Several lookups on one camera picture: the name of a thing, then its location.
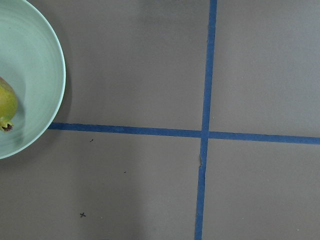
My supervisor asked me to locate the green plate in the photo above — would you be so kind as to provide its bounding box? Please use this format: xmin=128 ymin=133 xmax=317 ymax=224
xmin=0 ymin=0 xmax=66 ymax=159

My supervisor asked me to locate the red green pomegranate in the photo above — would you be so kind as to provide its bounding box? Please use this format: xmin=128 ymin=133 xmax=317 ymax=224
xmin=0 ymin=77 xmax=18 ymax=132

